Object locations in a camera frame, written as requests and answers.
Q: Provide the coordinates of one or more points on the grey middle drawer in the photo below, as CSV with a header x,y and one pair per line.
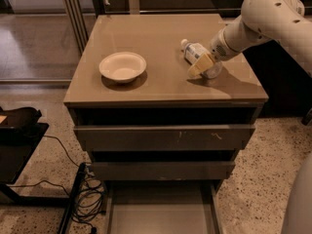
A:
x,y
162,170

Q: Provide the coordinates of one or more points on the black power strip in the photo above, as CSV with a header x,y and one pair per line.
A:
x,y
62,229

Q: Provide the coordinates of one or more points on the clear bottle with blue label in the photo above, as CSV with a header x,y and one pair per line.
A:
x,y
192,51

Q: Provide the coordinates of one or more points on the grey drawer cabinet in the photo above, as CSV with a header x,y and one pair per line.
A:
x,y
162,95

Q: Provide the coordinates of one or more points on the white paper bowl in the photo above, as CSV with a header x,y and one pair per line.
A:
x,y
123,67

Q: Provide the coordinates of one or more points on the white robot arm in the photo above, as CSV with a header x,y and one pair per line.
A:
x,y
260,21

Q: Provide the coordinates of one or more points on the grey open bottom drawer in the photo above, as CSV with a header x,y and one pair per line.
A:
x,y
162,207

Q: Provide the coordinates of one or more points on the black side table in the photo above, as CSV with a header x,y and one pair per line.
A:
x,y
20,133

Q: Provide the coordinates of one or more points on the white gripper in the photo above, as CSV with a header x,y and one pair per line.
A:
x,y
218,51

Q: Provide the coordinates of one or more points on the grey top drawer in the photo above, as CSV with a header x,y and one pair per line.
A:
x,y
164,138

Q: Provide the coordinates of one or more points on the glass sliding door frame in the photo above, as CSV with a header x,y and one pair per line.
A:
x,y
73,10

